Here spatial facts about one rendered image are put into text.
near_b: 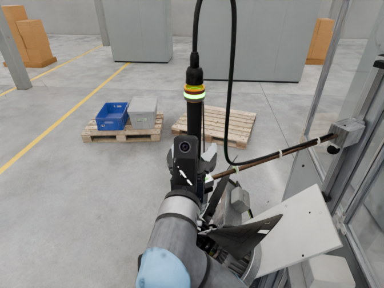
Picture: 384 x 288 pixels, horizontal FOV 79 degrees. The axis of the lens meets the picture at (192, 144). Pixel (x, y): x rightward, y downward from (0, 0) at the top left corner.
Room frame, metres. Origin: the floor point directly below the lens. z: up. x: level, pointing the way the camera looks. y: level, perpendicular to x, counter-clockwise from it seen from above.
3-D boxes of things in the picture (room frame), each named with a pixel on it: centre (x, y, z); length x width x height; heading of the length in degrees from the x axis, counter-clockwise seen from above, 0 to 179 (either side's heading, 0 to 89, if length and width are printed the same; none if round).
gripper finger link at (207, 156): (0.45, -0.05, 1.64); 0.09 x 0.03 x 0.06; 149
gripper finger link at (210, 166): (0.41, -0.03, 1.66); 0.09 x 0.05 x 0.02; 149
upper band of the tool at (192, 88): (0.46, -0.01, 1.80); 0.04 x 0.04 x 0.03
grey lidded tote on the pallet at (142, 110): (3.42, 0.77, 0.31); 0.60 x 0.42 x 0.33; 2
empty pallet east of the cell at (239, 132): (3.48, -0.41, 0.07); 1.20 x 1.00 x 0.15; 69
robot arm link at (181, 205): (0.28, 0.02, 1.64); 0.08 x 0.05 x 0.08; 81
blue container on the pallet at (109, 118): (3.41, 1.28, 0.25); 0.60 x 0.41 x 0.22; 2
